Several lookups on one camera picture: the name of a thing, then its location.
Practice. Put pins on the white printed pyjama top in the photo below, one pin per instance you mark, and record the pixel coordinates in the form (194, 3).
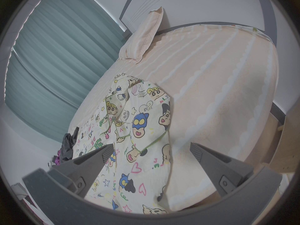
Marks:
(140, 130)

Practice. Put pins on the purple satin garment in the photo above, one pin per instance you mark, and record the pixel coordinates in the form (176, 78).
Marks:
(59, 153)

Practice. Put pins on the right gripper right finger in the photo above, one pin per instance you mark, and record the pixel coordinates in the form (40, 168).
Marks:
(218, 170)

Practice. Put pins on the black shirt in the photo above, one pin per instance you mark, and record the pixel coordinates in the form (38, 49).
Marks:
(69, 144)

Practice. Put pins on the bed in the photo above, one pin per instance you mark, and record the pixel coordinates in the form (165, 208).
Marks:
(211, 90)

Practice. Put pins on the blue-green curtain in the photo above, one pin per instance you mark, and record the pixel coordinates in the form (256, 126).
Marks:
(35, 97)
(70, 39)

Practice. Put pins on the cream pillow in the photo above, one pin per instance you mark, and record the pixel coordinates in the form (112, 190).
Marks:
(143, 39)

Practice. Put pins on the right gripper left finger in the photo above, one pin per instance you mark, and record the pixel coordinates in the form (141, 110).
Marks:
(91, 165)

